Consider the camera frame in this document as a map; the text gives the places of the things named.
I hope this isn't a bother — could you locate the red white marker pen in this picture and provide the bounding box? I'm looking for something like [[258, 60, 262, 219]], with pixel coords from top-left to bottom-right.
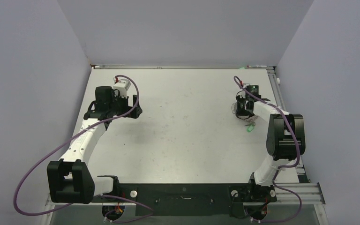
[[247, 65, 268, 68]]

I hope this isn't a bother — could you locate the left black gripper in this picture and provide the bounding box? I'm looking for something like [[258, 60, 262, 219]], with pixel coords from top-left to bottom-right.
[[108, 91, 142, 119]]

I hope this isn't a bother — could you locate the aluminium frame rail right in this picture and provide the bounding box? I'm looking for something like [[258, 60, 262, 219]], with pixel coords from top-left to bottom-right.
[[267, 67, 310, 183]]

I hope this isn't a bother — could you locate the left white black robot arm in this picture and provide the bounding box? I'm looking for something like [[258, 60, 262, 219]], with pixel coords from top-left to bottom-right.
[[47, 79, 143, 204]]

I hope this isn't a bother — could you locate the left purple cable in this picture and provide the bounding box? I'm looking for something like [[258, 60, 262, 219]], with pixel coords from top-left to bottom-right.
[[13, 75, 155, 224]]

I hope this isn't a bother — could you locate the purple cable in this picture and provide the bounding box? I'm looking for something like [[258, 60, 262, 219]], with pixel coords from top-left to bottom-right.
[[233, 75, 302, 224], [13, 75, 155, 224]]

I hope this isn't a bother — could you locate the aluminium rail back edge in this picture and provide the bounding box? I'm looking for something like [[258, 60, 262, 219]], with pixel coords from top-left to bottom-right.
[[91, 65, 275, 70]]

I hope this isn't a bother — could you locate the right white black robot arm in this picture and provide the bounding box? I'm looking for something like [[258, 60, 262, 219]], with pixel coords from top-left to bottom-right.
[[235, 85, 306, 201]]

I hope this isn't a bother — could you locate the large metal ring disc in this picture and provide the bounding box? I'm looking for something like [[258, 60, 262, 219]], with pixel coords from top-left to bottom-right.
[[231, 103, 257, 122]]

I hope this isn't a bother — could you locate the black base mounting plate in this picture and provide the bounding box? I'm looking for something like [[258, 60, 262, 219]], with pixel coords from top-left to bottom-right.
[[93, 183, 277, 218]]

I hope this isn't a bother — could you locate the aluminium frame rail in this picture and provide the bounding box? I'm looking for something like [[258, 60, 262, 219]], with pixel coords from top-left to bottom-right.
[[45, 182, 326, 206], [267, 67, 310, 183]]

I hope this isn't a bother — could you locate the aluminium frame rail front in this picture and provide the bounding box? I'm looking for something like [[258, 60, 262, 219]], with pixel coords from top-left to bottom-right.
[[45, 182, 326, 206]]

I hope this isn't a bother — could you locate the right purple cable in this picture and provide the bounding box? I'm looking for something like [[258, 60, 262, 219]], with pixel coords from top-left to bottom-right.
[[233, 75, 302, 224]]

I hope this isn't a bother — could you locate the green key tag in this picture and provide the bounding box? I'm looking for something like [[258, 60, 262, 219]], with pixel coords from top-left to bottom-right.
[[247, 122, 255, 133]]

